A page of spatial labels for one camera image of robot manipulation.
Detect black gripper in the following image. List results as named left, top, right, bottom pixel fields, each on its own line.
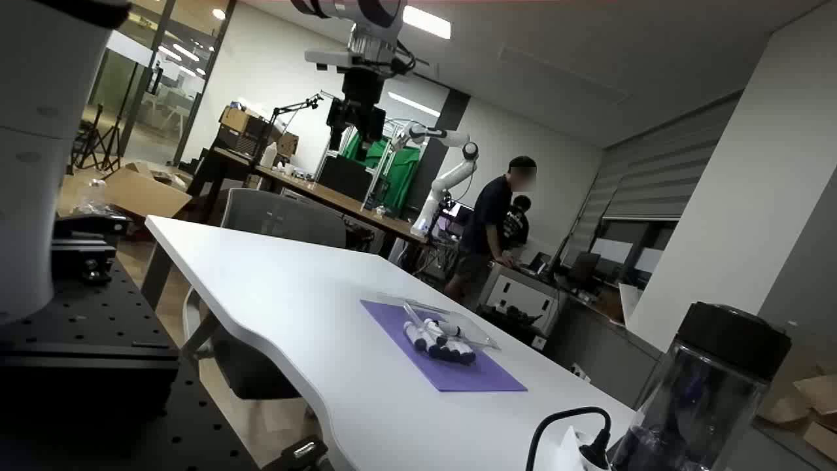
left=326, top=66, right=391, bottom=154

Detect open cardboard box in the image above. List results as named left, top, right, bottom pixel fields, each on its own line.
left=214, top=103, right=301, bottom=168

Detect clear plastic box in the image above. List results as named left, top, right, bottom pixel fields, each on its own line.
left=394, top=298, right=506, bottom=369

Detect brown cardboard box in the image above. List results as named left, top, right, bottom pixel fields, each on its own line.
left=760, top=371, right=837, bottom=465

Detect green cloth screen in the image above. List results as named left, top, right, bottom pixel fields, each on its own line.
left=341, top=132, right=424, bottom=217

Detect long wooden table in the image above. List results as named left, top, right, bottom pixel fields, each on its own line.
left=187, top=144, right=432, bottom=250

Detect grey mesh office chair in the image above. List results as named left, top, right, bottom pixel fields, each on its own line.
left=218, top=187, right=350, bottom=252

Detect ceiling light panel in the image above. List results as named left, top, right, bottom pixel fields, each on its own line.
left=401, top=4, right=456, bottom=42

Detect flat cardboard sheet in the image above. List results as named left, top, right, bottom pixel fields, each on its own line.
left=56, top=161, right=196, bottom=222

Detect white drawer cabinet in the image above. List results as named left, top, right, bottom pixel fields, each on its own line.
left=481, top=263, right=570, bottom=340

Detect black tripod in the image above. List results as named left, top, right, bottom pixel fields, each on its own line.
left=72, top=103, right=126, bottom=175

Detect purple rectangular mat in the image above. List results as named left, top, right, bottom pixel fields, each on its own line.
left=360, top=298, right=531, bottom=396

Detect black electronics unit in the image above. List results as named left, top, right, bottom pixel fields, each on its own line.
left=51, top=209, right=131, bottom=287

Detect grey window blinds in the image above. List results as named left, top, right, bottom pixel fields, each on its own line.
left=589, top=91, right=744, bottom=225

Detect grey desk partition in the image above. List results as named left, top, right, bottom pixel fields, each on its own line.
left=544, top=291, right=671, bottom=410

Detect black perforated breadboard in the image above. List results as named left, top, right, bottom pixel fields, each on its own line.
left=0, top=257, right=265, bottom=471

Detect glass door with frame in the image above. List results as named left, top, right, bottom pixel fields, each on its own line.
left=77, top=0, right=242, bottom=174

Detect black power cable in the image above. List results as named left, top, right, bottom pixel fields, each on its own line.
left=524, top=407, right=615, bottom=471

